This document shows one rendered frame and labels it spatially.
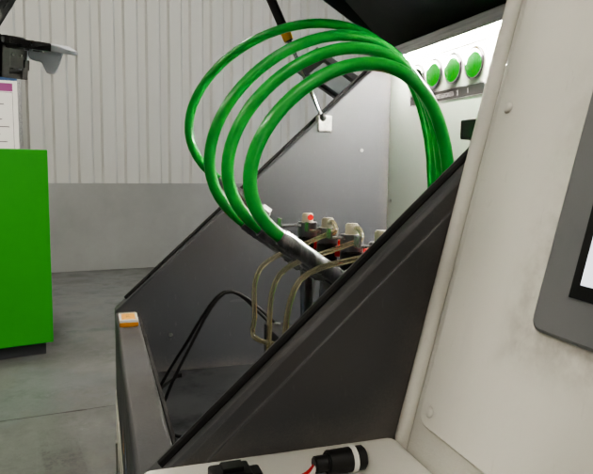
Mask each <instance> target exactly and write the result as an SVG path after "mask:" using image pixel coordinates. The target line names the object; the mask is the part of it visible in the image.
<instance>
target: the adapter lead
mask: <svg viewBox="0 0 593 474"><path fill-rule="evenodd" d="M367 466H368V455H367V452H366V449H365V448H364V447H363V446H362V445H356V446H354V445H350V446H346V447H343V448H338V449H331V450H325V451H324V453H323V454H322V455H316V456H314V457H313V458H312V466H311V467H310V468H309V469H308V470H307V471H306V472H304V473H302V474H314V473H315V474H318V473H324V472H326V473H327V474H343V473H348V472H351V473H354V472H358V471H360V470H365V469H366V468H367ZM208 474H263V472H262V470H261V469H260V468H259V466H258V465H252V466H250V465H249V464H248V462H247V461H241V460H233V461H228V462H221V463H220V464H219V465H214V466H208Z"/></svg>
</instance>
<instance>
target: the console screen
mask: <svg viewBox="0 0 593 474"><path fill-rule="evenodd" d="M533 323H534V327H535V328H536V330H537V331H539V332H540V333H543V334H546V335H548V336H551V337H554V338H556V339H559V340H562V341H565V342H567V343H570V344H573V345H575V346H578V347H581V348H583V349H586V350H587V351H590V352H593V92H592V96H591V99H590V103H589V106H588V110H587V113H586V117H585V124H584V128H583V130H582V134H581V138H580V142H579V146H578V149H577V152H576V156H575V160H574V164H573V167H572V170H571V174H570V178H569V184H568V188H567V192H566V195H565V198H564V202H563V206H562V210H561V214H560V216H559V220H558V224H557V228H556V232H555V235H554V238H553V245H552V249H551V252H550V256H549V259H548V263H547V267H546V270H545V274H544V278H543V281H542V284H541V288H540V292H539V296H538V300H537V305H536V309H535V313H534V318H533Z"/></svg>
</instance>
